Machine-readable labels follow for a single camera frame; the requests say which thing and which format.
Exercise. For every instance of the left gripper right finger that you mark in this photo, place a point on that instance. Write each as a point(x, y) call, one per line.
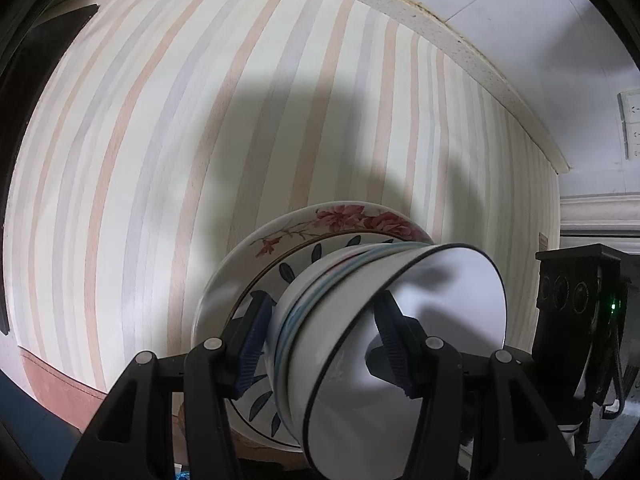
point(400, 359)

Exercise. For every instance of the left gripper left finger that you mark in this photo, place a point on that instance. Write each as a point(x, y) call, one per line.
point(245, 338)

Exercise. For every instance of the white bowl blue pattern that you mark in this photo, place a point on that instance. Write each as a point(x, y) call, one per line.
point(295, 319)

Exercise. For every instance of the white plate black leaf rim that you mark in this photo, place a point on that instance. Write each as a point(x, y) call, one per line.
point(255, 415)

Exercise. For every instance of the white bowl dark rim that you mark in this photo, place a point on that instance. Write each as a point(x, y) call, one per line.
point(356, 373)

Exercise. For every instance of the white plate pink rose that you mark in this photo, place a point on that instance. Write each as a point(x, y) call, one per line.
point(323, 220)

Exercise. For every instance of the brown label on mat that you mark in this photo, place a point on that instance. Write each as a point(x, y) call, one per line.
point(542, 242)

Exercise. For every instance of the striped table mat with cat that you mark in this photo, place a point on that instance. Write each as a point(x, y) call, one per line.
point(169, 130)

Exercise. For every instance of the white wall socket strip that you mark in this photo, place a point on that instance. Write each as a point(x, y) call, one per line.
point(630, 113)

